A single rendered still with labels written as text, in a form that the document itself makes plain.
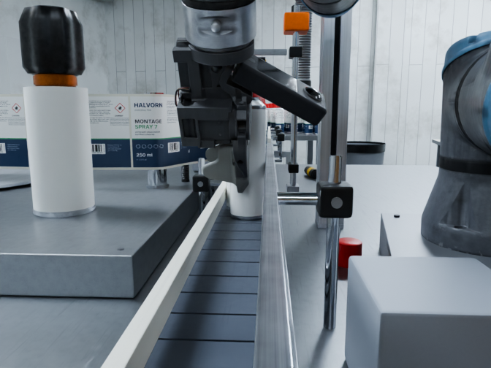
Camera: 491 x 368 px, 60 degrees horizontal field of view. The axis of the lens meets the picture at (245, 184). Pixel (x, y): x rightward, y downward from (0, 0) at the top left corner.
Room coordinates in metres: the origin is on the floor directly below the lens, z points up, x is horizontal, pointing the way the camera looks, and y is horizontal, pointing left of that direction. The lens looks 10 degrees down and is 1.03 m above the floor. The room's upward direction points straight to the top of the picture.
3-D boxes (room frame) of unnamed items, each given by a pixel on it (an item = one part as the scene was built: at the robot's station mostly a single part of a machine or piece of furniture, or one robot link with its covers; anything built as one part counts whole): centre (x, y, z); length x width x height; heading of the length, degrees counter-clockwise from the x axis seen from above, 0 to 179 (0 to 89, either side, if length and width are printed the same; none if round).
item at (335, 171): (0.38, -0.06, 0.91); 0.07 x 0.03 x 0.17; 87
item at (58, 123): (0.65, 0.28, 1.03); 0.09 x 0.09 x 0.30
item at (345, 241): (0.55, -0.14, 0.85); 0.03 x 0.03 x 0.03
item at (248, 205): (0.62, 0.00, 0.98); 0.05 x 0.05 x 0.20
